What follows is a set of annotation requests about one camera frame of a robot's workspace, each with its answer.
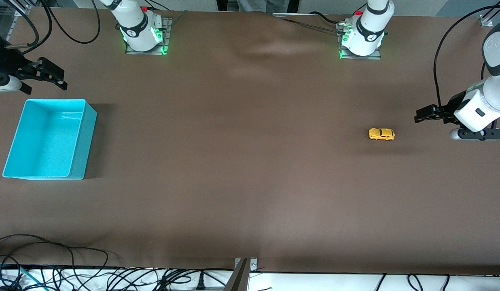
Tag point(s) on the metal camera pole bracket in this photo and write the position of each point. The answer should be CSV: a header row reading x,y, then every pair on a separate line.
x,y
242,275

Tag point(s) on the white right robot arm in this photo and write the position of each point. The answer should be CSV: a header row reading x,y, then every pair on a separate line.
x,y
136,28

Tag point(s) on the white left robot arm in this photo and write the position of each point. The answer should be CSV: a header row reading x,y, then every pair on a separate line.
x,y
369,28

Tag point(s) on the black power plug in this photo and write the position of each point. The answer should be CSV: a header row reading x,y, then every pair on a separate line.
x,y
200,281

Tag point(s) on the person in grey trousers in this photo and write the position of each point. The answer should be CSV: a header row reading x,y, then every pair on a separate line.
x,y
252,5

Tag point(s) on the turquoise plastic bin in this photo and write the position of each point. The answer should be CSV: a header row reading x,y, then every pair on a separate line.
x,y
47,141

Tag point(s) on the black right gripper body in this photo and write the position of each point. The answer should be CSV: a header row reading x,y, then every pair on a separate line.
x,y
7,62

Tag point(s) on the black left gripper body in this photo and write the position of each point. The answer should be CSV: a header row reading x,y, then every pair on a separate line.
x,y
453,106

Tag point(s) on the aluminium frame profile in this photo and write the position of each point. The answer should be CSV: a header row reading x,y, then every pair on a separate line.
x,y
19,5

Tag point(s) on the small metal corner bracket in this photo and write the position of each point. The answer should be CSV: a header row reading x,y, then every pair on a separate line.
x,y
485,21

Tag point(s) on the brown table cover sheet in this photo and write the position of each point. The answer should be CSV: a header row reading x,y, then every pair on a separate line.
x,y
250,161

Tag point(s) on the yellow toy beetle car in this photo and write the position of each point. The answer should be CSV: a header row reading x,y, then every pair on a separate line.
x,y
381,134

